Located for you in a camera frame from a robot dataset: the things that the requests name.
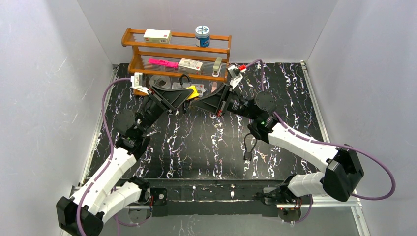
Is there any yellow padlock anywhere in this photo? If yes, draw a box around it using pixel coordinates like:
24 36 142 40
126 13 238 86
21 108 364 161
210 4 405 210
179 74 199 100

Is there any black cable loop lock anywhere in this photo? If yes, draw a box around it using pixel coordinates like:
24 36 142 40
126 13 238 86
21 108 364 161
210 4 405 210
243 133 258 161

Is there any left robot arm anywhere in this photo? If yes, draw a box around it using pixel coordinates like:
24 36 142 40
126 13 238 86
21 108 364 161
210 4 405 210
56 86 198 236

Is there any flat packaged card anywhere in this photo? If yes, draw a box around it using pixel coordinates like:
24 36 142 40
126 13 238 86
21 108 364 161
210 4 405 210
171 82 207 97

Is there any clear tape roll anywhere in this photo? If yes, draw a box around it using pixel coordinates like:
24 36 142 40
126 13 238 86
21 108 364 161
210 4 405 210
149 75 172 89

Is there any beige small stapler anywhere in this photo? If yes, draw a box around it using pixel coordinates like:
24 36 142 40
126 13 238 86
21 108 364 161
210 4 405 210
212 57 222 78

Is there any white box middle shelf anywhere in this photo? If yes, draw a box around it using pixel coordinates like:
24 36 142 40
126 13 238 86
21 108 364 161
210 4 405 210
178 58 203 75

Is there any white box shelf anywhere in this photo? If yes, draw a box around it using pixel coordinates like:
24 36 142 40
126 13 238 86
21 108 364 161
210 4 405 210
143 29 172 44
178 58 203 75

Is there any pink flat tool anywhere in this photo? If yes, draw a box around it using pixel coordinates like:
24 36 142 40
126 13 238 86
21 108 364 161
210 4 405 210
148 58 179 68

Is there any wooden three-tier shelf rack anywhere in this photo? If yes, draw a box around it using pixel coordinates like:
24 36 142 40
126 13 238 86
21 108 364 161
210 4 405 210
121 28 232 82

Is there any white box top shelf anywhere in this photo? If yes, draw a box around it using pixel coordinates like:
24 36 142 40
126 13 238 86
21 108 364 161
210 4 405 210
143 29 172 44

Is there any blue round jar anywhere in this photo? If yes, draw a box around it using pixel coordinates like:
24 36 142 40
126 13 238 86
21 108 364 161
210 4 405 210
195 25 210 48

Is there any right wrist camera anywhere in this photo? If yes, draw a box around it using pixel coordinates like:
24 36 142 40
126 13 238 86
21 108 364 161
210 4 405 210
227 65 243 89

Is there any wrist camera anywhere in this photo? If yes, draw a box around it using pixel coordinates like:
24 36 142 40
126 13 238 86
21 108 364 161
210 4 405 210
227 65 243 89
131 72 148 93

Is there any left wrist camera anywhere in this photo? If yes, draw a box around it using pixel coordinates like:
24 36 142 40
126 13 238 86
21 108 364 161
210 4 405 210
131 72 148 93

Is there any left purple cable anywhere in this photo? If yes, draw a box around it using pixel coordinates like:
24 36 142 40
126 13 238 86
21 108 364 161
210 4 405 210
75 77 134 236

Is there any purple cable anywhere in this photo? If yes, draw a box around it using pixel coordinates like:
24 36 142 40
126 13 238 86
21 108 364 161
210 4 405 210
75 77 134 236
239 59 396 225

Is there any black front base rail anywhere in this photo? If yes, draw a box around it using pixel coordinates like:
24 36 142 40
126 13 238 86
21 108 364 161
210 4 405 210
107 177 336 217

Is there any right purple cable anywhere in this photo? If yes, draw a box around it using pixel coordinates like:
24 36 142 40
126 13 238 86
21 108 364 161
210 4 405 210
239 59 396 225

